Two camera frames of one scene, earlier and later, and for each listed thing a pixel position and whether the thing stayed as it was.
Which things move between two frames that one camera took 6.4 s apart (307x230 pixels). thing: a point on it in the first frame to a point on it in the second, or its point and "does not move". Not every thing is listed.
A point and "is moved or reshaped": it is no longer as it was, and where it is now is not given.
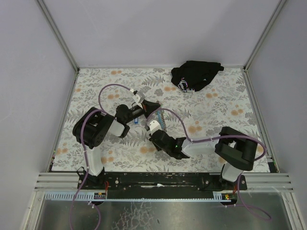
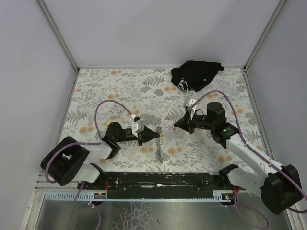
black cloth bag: [193, 75] does not move
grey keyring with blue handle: [161, 118] is moved or reshaped
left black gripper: [145, 109] to [140, 136]
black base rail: [132, 182] does not move
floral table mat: [139, 120] does not move
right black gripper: [158, 138] to [189, 123]
